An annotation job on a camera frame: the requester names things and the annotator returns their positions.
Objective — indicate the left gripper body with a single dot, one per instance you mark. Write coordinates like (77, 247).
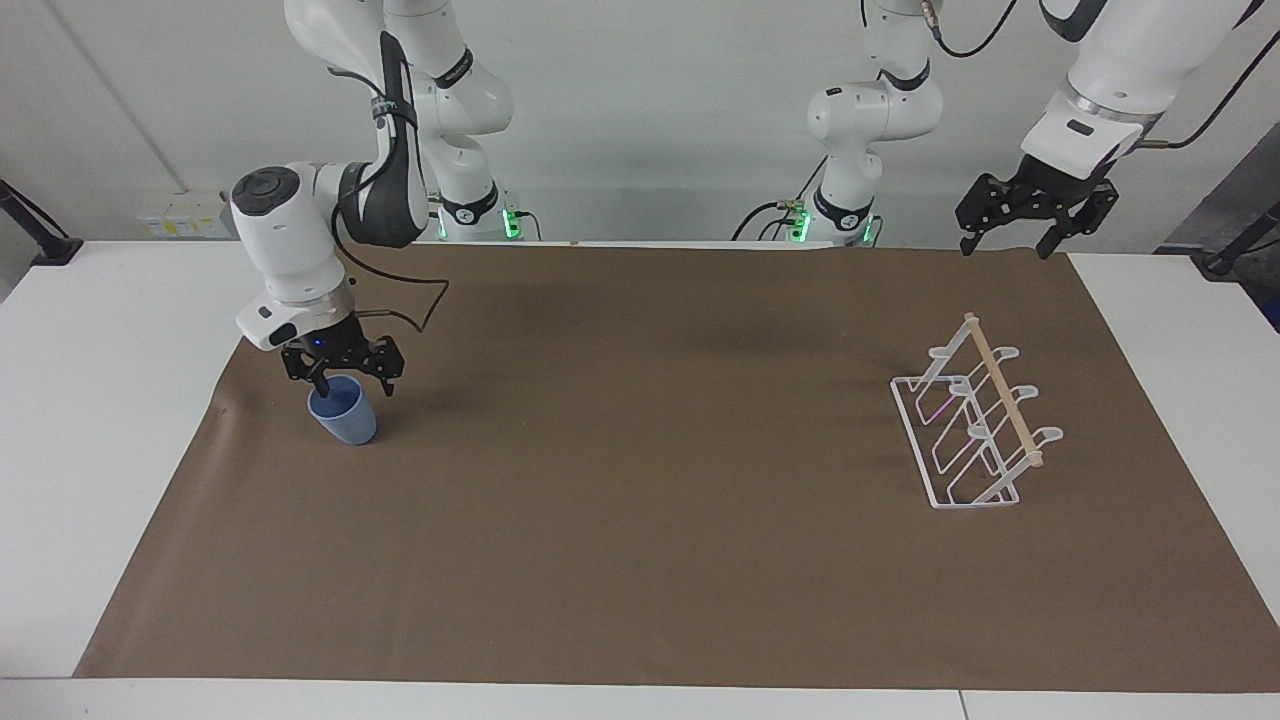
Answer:
(1062, 178)

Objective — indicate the blue cup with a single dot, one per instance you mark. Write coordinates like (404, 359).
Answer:
(345, 415)

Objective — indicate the white power strip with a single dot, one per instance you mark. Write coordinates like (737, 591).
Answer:
(180, 218)

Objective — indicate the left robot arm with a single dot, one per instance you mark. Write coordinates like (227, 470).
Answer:
(1120, 60)

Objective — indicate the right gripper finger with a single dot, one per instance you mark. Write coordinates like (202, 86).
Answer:
(385, 360)
(303, 365)

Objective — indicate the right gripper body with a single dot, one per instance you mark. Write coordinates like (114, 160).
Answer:
(332, 340)

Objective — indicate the black stand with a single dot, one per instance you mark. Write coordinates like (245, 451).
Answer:
(1235, 250)
(45, 243)

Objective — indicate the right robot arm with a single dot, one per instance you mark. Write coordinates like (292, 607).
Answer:
(290, 245)

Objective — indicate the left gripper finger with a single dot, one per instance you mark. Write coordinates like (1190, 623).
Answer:
(1082, 215)
(990, 205)

